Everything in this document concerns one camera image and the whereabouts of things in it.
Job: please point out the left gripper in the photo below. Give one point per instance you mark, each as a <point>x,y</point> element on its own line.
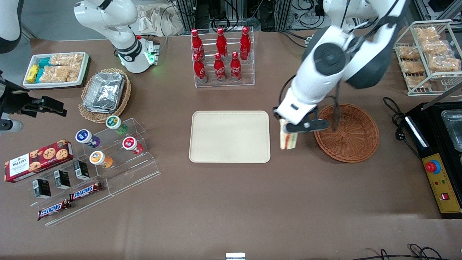
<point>275,115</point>

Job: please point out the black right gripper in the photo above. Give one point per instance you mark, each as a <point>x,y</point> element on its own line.
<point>17,101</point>

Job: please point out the triangular sandwich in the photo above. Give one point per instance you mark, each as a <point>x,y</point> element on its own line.
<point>288,141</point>

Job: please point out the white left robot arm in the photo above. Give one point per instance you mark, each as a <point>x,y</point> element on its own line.
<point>328,54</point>

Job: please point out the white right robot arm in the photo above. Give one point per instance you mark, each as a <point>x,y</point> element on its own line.
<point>124,45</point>

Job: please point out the white rectangular snack tray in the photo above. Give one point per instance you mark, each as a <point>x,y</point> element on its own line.
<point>83,72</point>

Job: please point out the round brown wicker basket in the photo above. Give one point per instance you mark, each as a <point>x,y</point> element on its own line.
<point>350,144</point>

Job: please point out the beige plastic serving tray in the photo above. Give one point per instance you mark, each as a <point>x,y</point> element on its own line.
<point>230,136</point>

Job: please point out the light oval wicker basket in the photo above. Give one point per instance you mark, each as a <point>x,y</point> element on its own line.
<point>124,97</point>

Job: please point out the teal snack packet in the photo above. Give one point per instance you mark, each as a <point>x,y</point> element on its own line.
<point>44,62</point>
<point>39,75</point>

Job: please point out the clear rice cracker pack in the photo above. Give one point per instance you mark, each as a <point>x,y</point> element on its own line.
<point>68,59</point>
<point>73,76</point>
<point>54,74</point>

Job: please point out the yellow snack packet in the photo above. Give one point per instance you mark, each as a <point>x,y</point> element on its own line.
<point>32,73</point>

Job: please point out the purple lidded cup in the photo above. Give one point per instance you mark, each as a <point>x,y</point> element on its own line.
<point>85,137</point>

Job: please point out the red Walkers cookie box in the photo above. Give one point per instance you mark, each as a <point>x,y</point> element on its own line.
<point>38,160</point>

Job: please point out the stack of foil trays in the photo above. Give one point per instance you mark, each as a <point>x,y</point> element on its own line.
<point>104,92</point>

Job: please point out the green lidded cup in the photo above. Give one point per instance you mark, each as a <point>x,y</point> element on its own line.
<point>114,123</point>

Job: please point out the small black carton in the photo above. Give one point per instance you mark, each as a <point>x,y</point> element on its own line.
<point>81,170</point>
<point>62,179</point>
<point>42,188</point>

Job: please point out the red cola bottle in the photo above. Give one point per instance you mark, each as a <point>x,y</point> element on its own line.
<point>197,43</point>
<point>219,70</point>
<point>221,43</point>
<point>245,43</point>
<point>200,70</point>
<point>235,68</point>

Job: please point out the orange lidded cup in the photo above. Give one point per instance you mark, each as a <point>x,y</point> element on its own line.
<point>98,158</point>

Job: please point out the clear acrylic bottle rack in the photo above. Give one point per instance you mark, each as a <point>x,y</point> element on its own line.
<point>225,85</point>

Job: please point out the red lidded cup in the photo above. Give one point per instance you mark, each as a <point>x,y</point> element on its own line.
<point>130,143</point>

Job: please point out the Snickers chocolate bar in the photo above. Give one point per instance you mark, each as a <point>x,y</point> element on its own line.
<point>86,191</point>
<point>54,209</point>

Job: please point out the clear acrylic snack riser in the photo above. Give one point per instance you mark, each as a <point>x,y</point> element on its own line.
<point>86,206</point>

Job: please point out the clear acrylic cup riser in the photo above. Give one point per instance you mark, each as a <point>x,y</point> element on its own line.
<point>144,168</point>

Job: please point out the bagged fried snack pack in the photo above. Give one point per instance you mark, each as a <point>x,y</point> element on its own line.
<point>413,66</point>
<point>426,34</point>
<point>418,82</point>
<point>408,52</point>
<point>444,63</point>
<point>436,47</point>

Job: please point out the black metal appliance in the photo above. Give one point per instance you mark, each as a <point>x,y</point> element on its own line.
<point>429,122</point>

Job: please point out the crumpled beige bag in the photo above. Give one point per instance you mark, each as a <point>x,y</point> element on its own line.
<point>155,20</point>

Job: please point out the red emergency stop button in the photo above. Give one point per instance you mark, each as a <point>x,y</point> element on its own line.
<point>431,167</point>

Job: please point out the steel appliance pan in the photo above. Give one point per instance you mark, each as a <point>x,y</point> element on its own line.
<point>453,130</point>

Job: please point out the yellow control panel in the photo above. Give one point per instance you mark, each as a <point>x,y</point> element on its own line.
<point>442,187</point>

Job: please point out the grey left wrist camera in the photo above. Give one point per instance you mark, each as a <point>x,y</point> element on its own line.
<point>306,126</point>

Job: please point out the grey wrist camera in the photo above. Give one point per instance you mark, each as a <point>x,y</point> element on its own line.
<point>11,125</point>
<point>306,126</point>

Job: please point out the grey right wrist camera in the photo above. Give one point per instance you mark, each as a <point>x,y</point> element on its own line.
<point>11,125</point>

